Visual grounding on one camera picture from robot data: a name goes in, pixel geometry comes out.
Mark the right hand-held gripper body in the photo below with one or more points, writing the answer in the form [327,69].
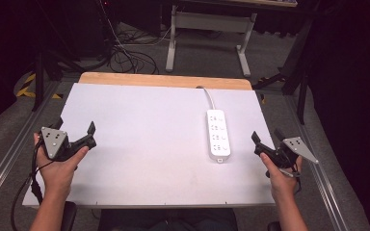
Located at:
[294,150]

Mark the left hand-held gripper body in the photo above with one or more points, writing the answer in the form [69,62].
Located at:
[54,141]

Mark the person's right hand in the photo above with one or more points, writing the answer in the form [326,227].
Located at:
[281,181]

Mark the person's left hand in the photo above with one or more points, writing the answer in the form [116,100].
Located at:
[58,174]

